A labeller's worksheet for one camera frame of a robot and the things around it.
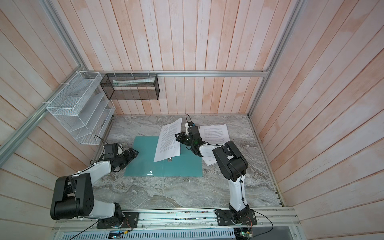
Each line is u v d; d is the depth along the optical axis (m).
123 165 0.80
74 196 0.43
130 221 0.73
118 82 0.91
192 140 0.78
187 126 0.91
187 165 0.92
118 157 0.78
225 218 0.73
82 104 0.72
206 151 0.70
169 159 0.94
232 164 0.54
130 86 1.04
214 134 1.08
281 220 0.77
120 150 0.81
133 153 0.85
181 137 0.86
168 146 0.97
